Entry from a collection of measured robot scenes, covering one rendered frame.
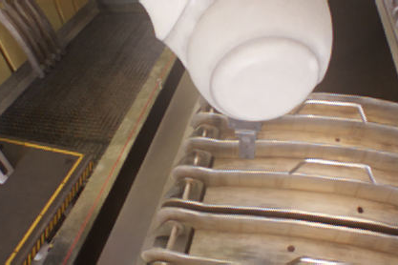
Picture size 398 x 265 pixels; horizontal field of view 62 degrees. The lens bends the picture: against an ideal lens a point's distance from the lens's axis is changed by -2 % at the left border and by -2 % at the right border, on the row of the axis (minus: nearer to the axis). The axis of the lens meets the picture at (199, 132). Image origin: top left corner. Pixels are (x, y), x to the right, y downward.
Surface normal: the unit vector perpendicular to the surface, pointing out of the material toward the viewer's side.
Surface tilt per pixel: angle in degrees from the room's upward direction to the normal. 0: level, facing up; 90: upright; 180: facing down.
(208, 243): 15
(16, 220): 0
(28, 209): 0
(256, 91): 95
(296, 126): 90
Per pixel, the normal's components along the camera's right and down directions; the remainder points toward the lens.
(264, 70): 0.06, 0.80
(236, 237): -0.27, -0.72
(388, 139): -0.23, 0.70
